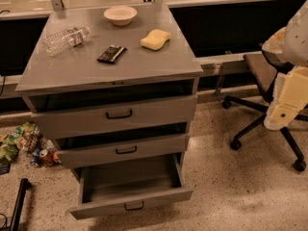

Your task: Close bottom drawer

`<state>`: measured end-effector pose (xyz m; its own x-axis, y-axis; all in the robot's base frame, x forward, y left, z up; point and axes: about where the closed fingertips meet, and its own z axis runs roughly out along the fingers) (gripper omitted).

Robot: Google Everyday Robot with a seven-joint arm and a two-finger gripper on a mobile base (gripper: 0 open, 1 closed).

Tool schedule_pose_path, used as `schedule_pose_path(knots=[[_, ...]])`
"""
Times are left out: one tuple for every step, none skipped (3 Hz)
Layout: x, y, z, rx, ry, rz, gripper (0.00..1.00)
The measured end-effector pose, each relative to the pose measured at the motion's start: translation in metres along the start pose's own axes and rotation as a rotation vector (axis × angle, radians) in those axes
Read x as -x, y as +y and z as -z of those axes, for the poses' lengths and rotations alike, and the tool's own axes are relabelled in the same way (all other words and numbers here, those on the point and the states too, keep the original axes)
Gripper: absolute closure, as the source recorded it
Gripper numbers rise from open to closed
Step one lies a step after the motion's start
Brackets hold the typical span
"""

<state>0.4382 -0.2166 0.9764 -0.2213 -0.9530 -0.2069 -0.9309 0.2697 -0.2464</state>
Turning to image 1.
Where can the grey bottom drawer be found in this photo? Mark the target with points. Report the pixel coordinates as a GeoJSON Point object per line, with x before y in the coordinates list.
{"type": "Point", "coordinates": [130, 186]}

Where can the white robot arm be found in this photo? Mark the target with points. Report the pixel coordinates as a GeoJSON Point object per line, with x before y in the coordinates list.
{"type": "Point", "coordinates": [291, 42]}

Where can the black snack bar packet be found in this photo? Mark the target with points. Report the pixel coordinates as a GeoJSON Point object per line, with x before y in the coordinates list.
{"type": "Point", "coordinates": [111, 54]}

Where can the black office chair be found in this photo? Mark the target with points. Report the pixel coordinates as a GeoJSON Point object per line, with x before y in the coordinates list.
{"type": "Point", "coordinates": [265, 69]}

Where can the red soda can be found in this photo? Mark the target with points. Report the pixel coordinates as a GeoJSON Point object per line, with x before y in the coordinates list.
{"type": "Point", "coordinates": [46, 158]}

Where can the yellow sponge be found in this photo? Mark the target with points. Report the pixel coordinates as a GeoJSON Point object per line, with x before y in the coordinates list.
{"type": "Point", "coordinates": [155, 40]}

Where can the beige bowl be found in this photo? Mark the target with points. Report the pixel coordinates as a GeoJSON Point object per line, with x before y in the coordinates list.
{"type": "Point", "coordinates": [120, 15]}

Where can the grey drawer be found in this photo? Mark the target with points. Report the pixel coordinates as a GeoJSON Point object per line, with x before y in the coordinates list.
{"type": "Point", "coordinates": [116, 117]}
{"type": "Point", "coordinates": [130, 186]}
{"type": "Point", "coordinates": [123, 151]}

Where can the grey middle drawer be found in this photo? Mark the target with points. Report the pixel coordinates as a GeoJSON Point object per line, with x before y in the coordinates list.
{"type": "Point", "coordinates": [123, 151]}

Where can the grey top drawer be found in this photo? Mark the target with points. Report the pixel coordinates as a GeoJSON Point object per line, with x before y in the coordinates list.
{"type": "Point", "coordinates": [116, 117]}

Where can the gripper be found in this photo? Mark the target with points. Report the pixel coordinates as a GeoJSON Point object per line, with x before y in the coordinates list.
{"type": "Point", "coordinates": [296, 41]}

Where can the green chip bag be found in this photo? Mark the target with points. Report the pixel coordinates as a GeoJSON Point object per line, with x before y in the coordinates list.
{"type": "Point", "coordinates": [23, 138]}

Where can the grey drawer cabinet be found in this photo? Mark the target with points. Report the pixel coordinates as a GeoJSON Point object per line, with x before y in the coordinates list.
{"type": "Point", "coordinates": [75, 79]}

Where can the blue soda can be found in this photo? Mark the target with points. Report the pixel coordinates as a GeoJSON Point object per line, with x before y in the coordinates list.
{"type": "Point", "coordinates": [35, 161]}

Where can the black stand leg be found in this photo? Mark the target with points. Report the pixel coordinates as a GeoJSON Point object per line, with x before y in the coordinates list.
{"type": "Point", "coordinates": [23, 187]}

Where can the clear plastic water bottle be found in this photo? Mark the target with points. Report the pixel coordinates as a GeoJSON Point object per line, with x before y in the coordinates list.
{"type": "Point", "coordinates": [59, 42]}

